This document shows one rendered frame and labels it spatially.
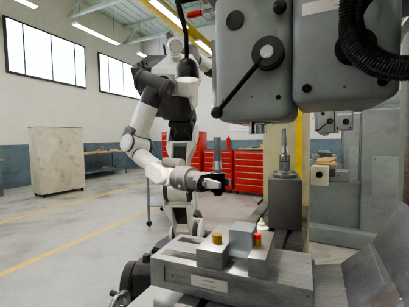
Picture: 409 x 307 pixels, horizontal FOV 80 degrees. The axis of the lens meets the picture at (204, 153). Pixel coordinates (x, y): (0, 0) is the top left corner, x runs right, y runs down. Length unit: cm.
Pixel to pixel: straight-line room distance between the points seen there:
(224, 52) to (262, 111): 18
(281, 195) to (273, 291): 48
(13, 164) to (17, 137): 76
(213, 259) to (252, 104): 36
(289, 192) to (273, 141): 151
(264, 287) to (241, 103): 40
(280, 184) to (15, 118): 817
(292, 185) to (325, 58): 51
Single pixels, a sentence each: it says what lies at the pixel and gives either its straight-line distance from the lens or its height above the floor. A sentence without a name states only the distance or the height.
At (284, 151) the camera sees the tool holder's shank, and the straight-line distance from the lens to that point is 108.
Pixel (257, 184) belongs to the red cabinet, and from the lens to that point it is 536.
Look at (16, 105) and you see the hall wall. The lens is 871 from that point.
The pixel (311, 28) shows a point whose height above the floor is 149.
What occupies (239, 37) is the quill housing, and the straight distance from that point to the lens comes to 65.
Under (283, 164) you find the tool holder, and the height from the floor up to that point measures 116.
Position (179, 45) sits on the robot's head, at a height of 170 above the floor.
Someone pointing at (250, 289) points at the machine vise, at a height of 97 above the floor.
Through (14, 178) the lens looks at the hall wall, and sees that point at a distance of 862.
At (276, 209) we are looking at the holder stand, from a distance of 97.
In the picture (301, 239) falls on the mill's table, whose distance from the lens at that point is 92.
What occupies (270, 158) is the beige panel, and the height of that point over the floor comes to 107.
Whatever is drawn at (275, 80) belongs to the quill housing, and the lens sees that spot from 60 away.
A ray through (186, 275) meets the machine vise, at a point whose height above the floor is 97.
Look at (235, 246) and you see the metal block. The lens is 57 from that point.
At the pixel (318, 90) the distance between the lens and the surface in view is 56.
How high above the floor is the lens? 127
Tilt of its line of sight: 3 degrees down
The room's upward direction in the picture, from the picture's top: 1 degrees counter-clockwise
